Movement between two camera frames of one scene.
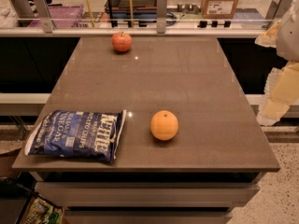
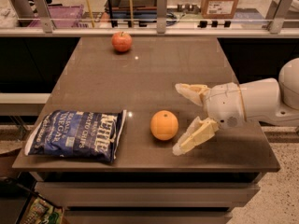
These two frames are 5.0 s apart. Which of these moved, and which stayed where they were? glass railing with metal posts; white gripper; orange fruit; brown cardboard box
Moved: white gripper
Stayed: glass railing with metal posts; brown cardboard box; orange fruit
